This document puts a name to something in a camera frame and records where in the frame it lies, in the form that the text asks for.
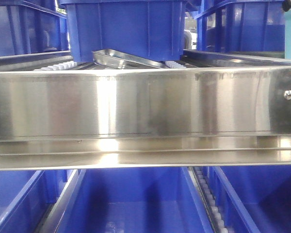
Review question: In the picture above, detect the steel tray on shelf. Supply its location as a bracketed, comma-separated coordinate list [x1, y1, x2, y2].
[92, 49, 169, 69]

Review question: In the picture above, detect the dark blue bin lower centre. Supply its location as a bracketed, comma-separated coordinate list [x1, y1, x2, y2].
[57, 167, 212, 233]

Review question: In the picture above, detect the dark blue bin upper centre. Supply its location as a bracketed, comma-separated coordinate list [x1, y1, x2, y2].
[59, 0, 187, 62]

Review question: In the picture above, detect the silver rail screw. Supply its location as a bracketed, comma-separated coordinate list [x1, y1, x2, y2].
[283, 90, 291, 100]

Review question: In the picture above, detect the stainless steel shelf front rail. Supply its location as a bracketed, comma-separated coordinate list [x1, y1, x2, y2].
[0, 66, 291, 170]

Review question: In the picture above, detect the dark blue bin lower right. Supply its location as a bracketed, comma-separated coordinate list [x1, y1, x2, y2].
[202, 165, 291, 233]

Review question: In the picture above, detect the metal divider rail left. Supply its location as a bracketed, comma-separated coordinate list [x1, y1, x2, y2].
[36, 169, 79, 233]

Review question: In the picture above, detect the dark blue bin upper right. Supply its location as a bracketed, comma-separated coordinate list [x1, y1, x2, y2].
[194, 0, 285, 52]

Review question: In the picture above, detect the white roller track right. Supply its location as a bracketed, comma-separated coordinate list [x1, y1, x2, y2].
[188, 166, 234, 233]

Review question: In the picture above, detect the dark blue bin lower left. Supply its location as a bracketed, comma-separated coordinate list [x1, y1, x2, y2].
[0, 170, 72, 233]

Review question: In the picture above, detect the white roller track upper shelf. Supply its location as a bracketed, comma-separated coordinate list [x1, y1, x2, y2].
[34, 60, 186, 71]

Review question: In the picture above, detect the dark blue bin upper left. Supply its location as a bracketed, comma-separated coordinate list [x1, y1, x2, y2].
[0, 0, 69, 56]

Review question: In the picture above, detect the dark blue bin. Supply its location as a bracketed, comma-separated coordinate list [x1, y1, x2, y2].
[0, 170, 72, 233]
[57, 167, 212, 233]
[194, 0, 285, 52]
[202, 165, 291, 233]
[59, 0, 187, 62]
[0, 0, 69, 56]

